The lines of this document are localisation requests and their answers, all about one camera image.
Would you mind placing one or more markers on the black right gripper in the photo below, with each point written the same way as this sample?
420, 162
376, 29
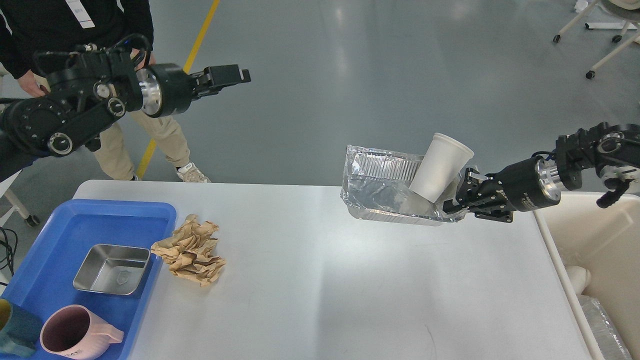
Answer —
525, 186

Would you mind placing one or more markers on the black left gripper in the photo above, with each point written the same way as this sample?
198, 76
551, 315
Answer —
167, 89

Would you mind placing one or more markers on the cream paper cup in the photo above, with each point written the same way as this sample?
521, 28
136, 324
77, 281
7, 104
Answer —
443, 160

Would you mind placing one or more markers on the aluminium foil tray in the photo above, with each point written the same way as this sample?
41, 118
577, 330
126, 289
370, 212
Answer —
376, 187

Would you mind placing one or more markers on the brown paper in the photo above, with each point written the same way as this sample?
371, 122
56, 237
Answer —
189, 251

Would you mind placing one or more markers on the square steel tray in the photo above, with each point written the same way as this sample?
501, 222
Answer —
112, 269

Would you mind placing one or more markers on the pink mug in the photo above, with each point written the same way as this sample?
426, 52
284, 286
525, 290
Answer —
75, 332

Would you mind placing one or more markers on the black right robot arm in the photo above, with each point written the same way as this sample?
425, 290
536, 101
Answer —
613, 151

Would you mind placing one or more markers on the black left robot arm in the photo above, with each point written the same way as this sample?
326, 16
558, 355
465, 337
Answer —
97, 87

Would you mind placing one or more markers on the person's left hand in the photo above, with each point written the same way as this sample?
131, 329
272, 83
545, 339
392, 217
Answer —
142, 58

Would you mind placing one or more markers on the person's right hand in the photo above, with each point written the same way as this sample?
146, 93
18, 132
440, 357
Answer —
33, 84

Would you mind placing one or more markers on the cream plastic bin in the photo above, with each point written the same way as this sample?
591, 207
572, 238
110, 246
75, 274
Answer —
606, 243

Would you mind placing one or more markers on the clear plastic bag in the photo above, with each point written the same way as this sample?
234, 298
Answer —
606, 335

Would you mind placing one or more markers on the person in black top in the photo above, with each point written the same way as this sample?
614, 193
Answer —
28, 26

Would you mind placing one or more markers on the white side table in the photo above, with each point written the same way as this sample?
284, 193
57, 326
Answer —
16, 205

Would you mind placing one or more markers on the dark teal cup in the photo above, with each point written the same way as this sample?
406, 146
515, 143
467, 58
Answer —
20, 330

